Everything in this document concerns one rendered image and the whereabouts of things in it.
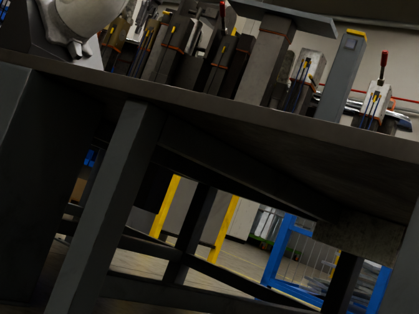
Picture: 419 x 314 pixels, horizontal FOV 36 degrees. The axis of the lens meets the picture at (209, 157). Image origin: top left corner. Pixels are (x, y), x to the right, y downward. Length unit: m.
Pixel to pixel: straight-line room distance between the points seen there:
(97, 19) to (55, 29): 0.13
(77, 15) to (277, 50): 0.65
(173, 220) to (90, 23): 3.71
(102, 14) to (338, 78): 0.75
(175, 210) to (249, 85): 3.46
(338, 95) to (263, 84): 0.25
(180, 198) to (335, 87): 3.58
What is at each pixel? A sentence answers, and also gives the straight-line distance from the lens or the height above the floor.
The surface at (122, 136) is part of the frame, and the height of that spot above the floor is 0.56.
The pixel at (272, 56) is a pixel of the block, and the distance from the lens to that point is 2.14.
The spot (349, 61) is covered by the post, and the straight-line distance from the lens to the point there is 2.09.
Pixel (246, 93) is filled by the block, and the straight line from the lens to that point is 2.12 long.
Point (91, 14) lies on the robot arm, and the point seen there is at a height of 0.88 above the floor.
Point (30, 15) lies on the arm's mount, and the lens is 2.00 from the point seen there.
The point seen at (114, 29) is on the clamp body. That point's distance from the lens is 2.61.
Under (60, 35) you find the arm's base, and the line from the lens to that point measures 2.00.
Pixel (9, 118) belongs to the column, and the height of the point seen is 0.51.
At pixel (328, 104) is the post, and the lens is 2.05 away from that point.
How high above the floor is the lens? 0.46
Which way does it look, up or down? 4 degrees up
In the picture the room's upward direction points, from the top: 21 degrees clockwise
